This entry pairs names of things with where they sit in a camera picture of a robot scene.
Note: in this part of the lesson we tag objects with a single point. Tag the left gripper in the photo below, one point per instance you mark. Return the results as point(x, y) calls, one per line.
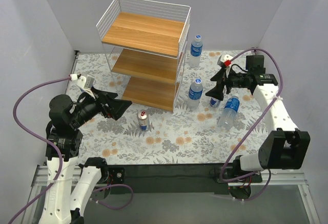
point(103, 105)

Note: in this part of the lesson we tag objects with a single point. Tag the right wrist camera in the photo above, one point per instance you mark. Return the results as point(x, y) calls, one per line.
point(224, 60)

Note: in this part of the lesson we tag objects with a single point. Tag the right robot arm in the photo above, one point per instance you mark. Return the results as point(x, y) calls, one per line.
point(285, 146)

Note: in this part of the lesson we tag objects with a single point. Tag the white wire wooden shelf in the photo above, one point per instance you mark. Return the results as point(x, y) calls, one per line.
point(149, 41)

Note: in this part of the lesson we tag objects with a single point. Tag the left Red Bull can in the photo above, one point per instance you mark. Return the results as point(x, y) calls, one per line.
point(143, 120)

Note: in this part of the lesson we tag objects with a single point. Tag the red bull can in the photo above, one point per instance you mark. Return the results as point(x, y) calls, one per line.
point(214, 102)
point(143, 120)

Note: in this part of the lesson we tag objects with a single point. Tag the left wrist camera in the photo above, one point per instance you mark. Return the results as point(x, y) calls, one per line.
point(85, 83)

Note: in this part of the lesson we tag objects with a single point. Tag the right Red Bull can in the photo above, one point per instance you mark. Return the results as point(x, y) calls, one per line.
point(214, 102)

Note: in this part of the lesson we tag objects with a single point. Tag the lying Pocari Sweat bottle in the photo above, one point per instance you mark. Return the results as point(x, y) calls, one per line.
point(229, 113)

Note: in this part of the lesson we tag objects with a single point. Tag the pocari sweat bottle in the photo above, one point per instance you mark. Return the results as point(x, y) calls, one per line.
point(229, 113)
point(195, 52)
point(195, 93)

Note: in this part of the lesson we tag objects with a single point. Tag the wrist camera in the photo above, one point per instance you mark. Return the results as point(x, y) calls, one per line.
point(224, 60)
point(85, 83)

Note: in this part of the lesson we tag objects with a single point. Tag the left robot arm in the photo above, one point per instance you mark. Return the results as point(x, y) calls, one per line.
point(63, 203)

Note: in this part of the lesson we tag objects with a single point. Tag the floral tablecloth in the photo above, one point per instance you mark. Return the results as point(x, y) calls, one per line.
point(183, 136)

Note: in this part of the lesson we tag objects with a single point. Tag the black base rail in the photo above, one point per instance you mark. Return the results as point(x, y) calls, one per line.
point(165, 178)

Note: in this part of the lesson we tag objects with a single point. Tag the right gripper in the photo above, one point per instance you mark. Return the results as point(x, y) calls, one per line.
point(225, 81)

